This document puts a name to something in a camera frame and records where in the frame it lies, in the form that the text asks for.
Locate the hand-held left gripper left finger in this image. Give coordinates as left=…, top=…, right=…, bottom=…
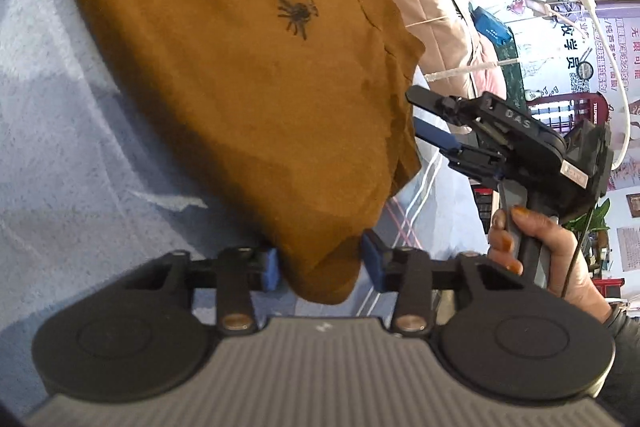
left=124, top=247, right=280, bottom=339

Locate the person's right hand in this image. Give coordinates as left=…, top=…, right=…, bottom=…
left=487, top=206, right=613, bottom=323

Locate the blue packet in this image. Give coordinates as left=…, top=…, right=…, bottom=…
left=470, top=6, right=514, bottom=46

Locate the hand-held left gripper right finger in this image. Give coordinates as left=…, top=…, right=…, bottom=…
left=361, top=230, right=526, bottom=337

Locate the brown knit sweater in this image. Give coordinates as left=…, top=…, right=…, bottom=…
left=45, top=0, right=427, bottom=306

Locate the black cable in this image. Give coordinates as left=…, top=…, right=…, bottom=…
left=560, top=194, right=598, bottom=300

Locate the wall poster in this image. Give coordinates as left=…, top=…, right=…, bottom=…
left=500, top=0, right=640, bottom=275

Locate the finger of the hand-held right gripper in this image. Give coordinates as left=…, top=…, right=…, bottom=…
left=406, top=86, right=483, bottom=128
left=414, top=117, right=505, bottom=184

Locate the small green leafy plant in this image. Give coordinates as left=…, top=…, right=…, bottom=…
left=562, top=199, right=612, bottom=234

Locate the person's right forearm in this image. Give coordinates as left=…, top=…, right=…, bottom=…
left=597, top=304, right=640, bottom=413

